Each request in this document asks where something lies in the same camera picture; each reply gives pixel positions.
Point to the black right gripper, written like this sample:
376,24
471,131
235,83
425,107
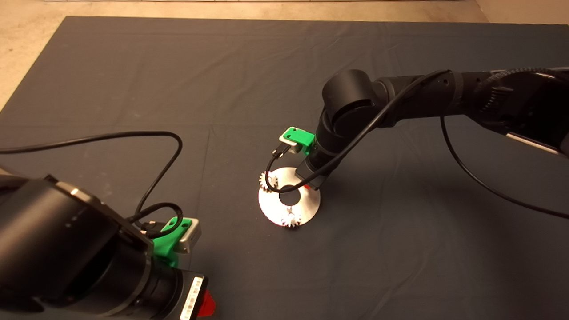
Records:
311,175

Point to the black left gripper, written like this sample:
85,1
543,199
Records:
178,293

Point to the small steel planetary gear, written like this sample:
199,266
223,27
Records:
263,182
292,220

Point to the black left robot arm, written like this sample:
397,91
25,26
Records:
58,244

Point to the white round peg plate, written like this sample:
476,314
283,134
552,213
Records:
306,209

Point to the dark grey table cloth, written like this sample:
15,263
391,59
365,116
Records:
222,89

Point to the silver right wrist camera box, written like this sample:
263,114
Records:
289,144

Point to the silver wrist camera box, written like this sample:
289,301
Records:
190,235
289,144

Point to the green right camera mount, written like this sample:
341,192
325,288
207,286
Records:
302,138

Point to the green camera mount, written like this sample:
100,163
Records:
166,240
302,138

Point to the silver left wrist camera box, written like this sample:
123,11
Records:
190,235

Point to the green left camera mount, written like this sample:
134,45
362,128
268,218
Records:
166,240

